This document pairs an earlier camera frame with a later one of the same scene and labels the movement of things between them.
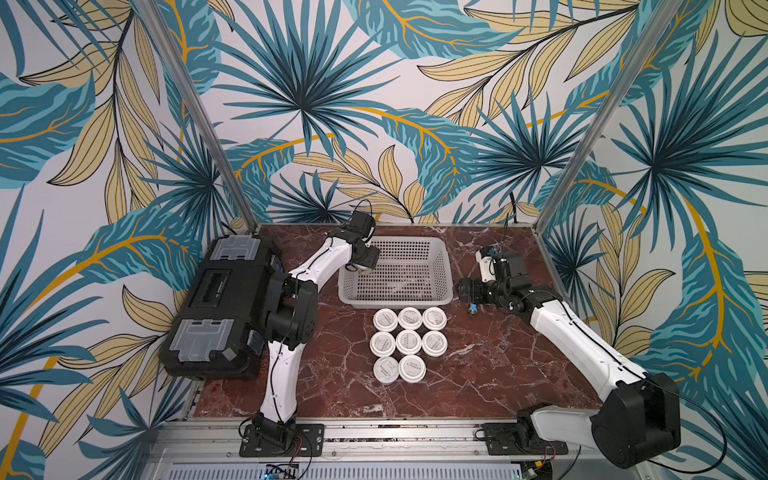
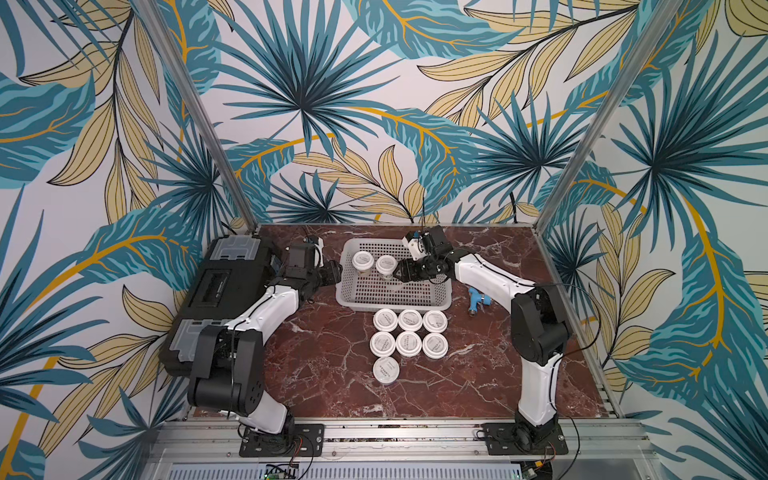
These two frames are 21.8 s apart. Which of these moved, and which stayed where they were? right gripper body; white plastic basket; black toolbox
Moved: right gripper body
Stayed: white plastic basket; black toolbox
